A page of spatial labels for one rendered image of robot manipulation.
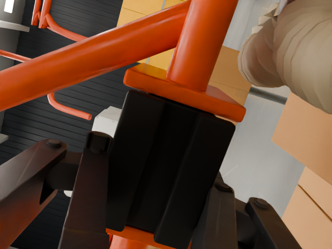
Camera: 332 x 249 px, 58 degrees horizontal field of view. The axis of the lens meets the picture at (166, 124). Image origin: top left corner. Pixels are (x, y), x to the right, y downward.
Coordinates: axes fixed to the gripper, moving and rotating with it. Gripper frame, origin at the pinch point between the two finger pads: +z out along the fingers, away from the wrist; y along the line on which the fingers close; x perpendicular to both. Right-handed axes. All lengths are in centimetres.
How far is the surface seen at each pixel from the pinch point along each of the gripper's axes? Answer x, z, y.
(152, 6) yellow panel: 79, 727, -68
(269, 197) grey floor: -81, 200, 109
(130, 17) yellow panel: 41, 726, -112
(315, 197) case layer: -23, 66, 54
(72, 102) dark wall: -285, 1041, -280
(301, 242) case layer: -37, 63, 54
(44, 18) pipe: -22, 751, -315
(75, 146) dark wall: -445, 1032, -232
